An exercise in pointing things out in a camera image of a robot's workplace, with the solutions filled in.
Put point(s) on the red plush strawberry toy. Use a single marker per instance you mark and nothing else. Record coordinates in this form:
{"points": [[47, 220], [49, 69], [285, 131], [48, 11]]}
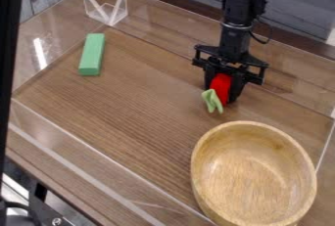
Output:
{"points": [[216, 95]]}

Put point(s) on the black table leg bracket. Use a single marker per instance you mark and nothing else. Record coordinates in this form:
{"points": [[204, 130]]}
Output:
{"points": [[44, 214]]}

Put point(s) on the clear acrylic corner stand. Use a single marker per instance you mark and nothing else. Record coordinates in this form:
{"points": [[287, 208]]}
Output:
{"points": [[106, 13]]}

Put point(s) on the green rectangular block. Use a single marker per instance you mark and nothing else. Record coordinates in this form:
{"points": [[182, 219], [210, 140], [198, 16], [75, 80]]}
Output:
{"points": [[92, 54]]}

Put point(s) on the wooden bowl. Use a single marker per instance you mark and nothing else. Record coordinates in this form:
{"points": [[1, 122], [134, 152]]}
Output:
{"points": [[252, 176]]}

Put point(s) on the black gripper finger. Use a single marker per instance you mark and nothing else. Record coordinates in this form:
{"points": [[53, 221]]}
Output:
{"points": [[209, 73], [237, 87]]}

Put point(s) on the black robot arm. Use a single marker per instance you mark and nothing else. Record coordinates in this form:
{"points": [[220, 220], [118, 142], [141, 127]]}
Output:
{"points": [[240, 14]]}

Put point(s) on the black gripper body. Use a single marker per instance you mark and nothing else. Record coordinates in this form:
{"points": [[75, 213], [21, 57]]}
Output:
{"points": [[248, 65]]}

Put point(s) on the clear acrylic tray barrier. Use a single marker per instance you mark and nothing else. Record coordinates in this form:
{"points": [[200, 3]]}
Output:
{"points": [[107, 139]]}

